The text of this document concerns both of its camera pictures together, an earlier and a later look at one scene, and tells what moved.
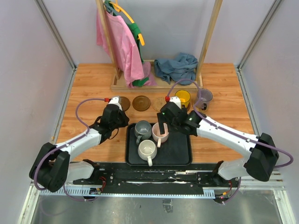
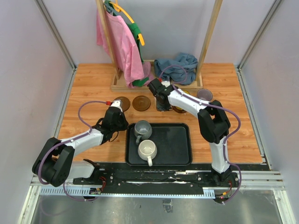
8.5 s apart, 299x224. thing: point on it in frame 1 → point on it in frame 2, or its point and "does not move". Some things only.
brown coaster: [125, 103] does not move
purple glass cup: [204, 96] does not move
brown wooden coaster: [141, 103] does not move
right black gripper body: [172, 123] → [163, 107]
